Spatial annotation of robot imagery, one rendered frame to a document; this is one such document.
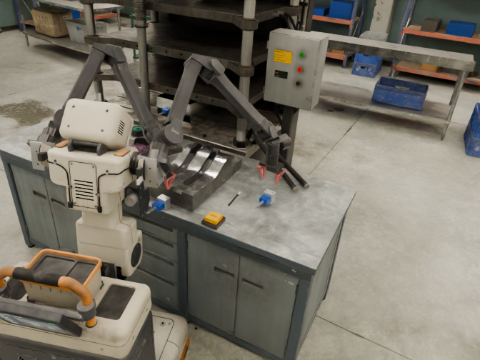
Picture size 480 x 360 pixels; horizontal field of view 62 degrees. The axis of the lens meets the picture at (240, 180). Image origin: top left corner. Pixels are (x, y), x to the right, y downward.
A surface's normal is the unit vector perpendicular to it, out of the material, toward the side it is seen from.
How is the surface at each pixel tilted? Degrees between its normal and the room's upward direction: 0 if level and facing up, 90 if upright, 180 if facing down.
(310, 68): 90
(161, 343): 0
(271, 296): 90
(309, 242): 0
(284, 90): 90
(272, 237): 0
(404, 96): 93
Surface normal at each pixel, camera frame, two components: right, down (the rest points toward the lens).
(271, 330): -0.46, 0.44
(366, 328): 0.05, -0.86
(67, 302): -0.18, 0.53
